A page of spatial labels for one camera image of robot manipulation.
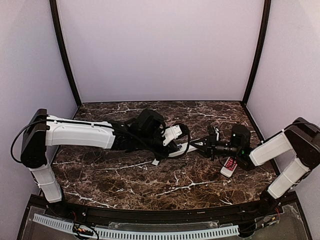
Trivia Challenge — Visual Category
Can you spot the white battery cover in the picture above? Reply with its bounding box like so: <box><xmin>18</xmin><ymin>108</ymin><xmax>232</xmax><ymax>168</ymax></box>
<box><xmin>152</xmin><ymin>159</ymin><xmax>160</xmax><ymax>166</ymax></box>

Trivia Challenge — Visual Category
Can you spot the white air conditioner remote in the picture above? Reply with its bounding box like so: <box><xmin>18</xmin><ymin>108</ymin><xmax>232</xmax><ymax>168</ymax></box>
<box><xmin>168</xmin><ymin>142</ymin><xmax>197</xmax><ymax>158</ymax></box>

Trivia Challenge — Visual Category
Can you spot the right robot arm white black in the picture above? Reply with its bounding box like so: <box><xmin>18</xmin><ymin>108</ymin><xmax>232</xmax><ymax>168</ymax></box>
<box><xmin>189</xmin><ymin>117</ymin><xmax>320</xmax><ymax>215</ymax></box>

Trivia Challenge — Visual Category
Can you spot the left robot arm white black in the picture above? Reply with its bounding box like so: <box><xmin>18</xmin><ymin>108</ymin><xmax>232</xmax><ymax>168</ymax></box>
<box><xmin>18</xmin><ymin>108</ymin><xmax>183</xmax><ymax>204</ymax></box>

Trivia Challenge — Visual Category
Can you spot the red white remote control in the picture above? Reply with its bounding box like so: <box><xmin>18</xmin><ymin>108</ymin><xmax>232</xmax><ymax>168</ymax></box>
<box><xmin>220</xmin><ymin>157</ymin><xmax>238</xmax><ymax>178</ymax></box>

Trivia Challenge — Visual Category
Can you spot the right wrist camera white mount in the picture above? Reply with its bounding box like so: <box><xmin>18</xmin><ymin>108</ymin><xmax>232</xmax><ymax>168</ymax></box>
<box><xmin>207</xmin><ymin>125</ymin><xmax>220</xmax><ymax>141</ymax></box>

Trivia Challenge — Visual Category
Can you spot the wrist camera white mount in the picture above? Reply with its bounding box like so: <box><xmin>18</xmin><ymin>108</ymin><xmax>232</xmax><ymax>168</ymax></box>
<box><xmin>207</xmin><ymin>125</ymin><xmax>220</xmax><ymax>141</ymax></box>
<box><xmin>162</xmin><ymin>125</ymin><xmax>183</xmax><ymax>146</ymax></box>

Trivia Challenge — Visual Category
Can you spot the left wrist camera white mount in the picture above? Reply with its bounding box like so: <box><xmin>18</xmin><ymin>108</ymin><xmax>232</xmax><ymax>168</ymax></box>
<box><xmin>162</xmin><ymin>125</ymin><xmax>183</xmax><ymax>146</ymax></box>

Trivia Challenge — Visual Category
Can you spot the white slotted cable duct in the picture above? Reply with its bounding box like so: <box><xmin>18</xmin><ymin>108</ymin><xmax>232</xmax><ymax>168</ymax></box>
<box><xmin>32</xmin><ymin>213</ymin><xmax>240</xmax><ymax>240</ymax></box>

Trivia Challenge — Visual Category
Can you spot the black front rail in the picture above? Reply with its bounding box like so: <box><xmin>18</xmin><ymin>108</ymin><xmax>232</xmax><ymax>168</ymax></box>
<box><xmin>67</xmin><ymin>203</ymin><xmax>261</xmax><ymax>225</ymax></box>

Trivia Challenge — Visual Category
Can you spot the right black frame post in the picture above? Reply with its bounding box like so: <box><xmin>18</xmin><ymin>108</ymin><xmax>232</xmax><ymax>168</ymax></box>
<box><xmin>241</xmin><ymin>0</ymin><xmax>272</xmax><ymax>106</ymax></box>

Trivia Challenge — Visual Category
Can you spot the black frame post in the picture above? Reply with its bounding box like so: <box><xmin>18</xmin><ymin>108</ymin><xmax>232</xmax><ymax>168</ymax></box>
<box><xmin>49</xmin><ymin>0</ymin><xmax>82</xmax><ymax>108</ymax></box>
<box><xmin>241</xmin><ymin>0</ymin><xmax>272</xmax><ymax>106</ymax></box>

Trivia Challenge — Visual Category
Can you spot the left black frame post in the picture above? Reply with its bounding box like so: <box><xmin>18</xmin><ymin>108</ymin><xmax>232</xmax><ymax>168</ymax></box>
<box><xmin>49</xmin><ymin>0</ymin><xmax>82</xmax><ymax>108</ymax></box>

